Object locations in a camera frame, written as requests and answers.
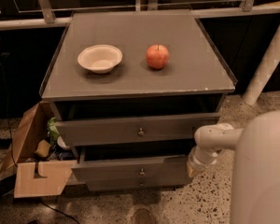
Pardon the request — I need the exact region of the white and yellow gripper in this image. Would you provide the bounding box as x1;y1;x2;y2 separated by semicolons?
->
187;147;224;178

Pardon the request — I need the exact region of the grey drawer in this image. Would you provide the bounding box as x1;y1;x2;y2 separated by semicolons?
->
56;113;219;147
86;178;190;191
72;155;187;182

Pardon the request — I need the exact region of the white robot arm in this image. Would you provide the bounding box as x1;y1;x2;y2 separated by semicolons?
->
187;110;280;224

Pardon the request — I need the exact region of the grey top drawer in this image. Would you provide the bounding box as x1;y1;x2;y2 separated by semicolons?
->
56;113;219;147

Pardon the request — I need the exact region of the grey wooden drawer cabinet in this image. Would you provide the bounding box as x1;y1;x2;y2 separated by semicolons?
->
38;10;238;154

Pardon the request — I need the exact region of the grey bottom drawer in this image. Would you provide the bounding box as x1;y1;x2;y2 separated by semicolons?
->
86;178;190;191

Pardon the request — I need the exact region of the red apple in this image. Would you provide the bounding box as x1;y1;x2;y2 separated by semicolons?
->
146;45;169;70

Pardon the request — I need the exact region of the white paper bowl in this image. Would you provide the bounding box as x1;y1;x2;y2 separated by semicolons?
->
77;45;122;74

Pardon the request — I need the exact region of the white cup in box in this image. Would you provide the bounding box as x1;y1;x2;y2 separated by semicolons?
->
57;136;71;150

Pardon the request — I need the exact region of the brown cardboard box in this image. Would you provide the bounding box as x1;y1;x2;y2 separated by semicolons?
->
0;102;77;198

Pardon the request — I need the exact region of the green plastic bag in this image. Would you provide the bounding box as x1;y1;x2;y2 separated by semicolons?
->
47;117;60;144

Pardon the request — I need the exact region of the yellow sponge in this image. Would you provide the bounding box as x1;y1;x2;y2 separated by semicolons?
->
35;140;50;158

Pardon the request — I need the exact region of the metal window railing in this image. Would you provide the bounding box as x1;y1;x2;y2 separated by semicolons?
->
0;0;280;32

